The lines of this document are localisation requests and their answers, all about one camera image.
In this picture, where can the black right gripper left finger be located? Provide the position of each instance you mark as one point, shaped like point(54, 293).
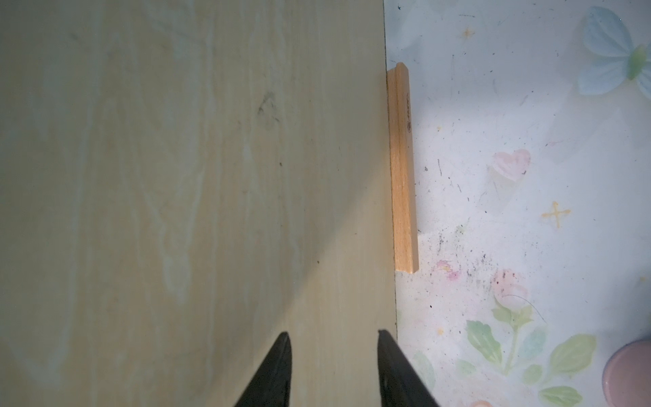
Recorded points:
point(271, 384)

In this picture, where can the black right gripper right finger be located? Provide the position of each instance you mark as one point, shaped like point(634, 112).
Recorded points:
point(400, 385)

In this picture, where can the plywood board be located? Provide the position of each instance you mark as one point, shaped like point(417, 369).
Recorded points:
point(181, 182)

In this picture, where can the right wooden easel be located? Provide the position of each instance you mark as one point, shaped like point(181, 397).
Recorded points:
point(401, 150)

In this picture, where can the pink cup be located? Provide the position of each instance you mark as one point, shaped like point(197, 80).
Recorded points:
point(626, 377)

